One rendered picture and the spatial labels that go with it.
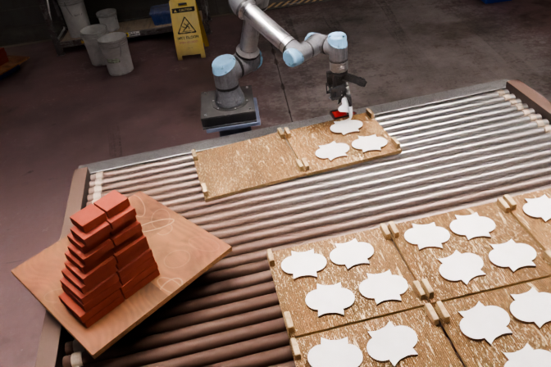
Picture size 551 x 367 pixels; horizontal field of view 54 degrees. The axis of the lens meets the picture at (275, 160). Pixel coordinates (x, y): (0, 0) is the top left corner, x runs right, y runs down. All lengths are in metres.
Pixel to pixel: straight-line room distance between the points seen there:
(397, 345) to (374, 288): 0.20
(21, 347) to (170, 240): 1.57
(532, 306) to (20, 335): 2.51
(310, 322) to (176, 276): 0.41
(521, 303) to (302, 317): 0.61
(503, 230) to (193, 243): 1.00
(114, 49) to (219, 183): 3.69
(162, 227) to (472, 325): 0.99
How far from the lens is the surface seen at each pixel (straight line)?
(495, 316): 1.63
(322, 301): 1.63
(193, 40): 5.75
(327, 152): 2.22
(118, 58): 5.73
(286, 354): 1.56
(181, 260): 1.70
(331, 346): 1.53
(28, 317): 3.32
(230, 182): 2.14
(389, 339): 1.55
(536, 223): 1.96
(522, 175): 2.19
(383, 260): 1.75
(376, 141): 2.28
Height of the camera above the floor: 2.18
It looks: 34 degrees down
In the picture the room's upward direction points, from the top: 8 degrees counter-clockwise
